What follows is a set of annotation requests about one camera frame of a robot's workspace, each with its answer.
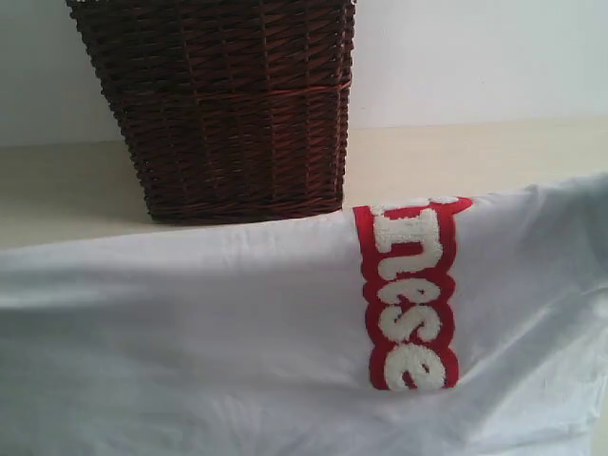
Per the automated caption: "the white t-shirt with red logo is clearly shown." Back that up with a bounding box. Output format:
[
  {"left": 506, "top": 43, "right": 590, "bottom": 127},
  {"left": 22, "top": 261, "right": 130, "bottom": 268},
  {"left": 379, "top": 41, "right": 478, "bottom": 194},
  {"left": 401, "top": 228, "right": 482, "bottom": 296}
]
[{"left": 1, "top": 175, "right": 607, "bottom": 455}]

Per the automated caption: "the dark brown wicker basket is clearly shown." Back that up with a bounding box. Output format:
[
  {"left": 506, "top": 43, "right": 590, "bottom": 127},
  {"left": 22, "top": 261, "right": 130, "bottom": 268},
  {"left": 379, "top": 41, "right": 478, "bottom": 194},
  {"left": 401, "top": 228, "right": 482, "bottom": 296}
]
[{"left": 67, "top": 1, "right": 355, "bottom": 224}]

